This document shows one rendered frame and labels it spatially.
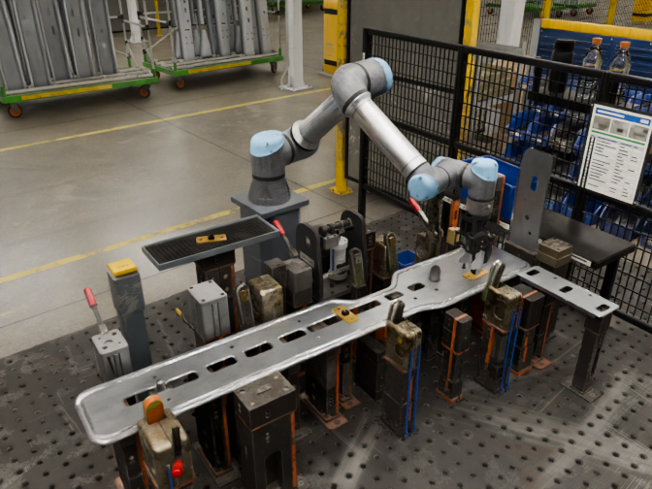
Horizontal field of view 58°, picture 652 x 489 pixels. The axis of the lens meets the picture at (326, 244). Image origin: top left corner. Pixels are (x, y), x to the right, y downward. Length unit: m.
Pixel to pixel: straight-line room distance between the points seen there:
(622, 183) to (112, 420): 1.68
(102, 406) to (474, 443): 0.97
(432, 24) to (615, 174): 2.18
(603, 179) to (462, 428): 0.97
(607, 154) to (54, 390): 1.92
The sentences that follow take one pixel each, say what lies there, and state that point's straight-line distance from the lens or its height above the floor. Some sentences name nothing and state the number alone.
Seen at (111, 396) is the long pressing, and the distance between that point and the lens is 1.48.
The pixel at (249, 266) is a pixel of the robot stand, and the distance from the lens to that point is 2.23.
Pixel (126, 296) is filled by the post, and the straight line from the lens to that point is 1.66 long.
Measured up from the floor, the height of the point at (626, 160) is 1.29.
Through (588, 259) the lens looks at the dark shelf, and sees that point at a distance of 2.05.
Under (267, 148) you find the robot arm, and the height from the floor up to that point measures 1.30.
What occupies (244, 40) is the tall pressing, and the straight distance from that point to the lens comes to 9.59.
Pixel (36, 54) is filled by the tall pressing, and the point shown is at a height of 0.67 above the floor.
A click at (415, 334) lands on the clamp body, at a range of 1.53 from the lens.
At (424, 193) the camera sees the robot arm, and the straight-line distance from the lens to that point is 1.64.
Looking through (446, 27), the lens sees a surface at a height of 1.43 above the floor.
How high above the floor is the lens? 1.93
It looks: 27 degrees down
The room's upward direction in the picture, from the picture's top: straight up
